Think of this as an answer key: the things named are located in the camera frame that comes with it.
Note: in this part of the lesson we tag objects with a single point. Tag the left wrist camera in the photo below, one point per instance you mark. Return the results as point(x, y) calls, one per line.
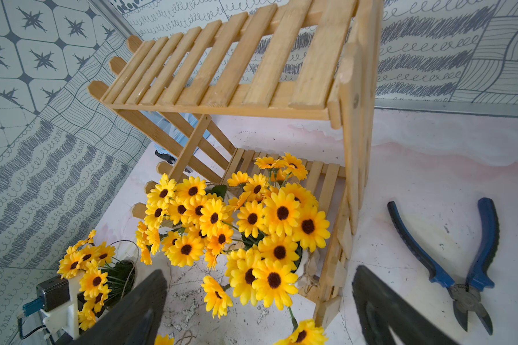
point(58, 300)

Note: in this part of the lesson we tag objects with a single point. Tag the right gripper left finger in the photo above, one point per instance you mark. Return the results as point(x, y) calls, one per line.
point(135, 319)

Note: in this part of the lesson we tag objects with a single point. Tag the sunflower pot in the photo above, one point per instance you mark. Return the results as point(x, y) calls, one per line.
point(186, 221)
point(263, 224)
point(102, 280)

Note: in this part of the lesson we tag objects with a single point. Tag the wooden two-tier shelf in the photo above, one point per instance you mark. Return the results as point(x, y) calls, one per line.
point(313, 60)

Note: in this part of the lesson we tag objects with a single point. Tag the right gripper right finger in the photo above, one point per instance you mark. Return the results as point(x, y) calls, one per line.
point(385, 316)

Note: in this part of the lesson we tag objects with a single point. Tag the clear blue plastic toolbox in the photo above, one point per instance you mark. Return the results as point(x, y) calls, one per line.
point(169, 128)

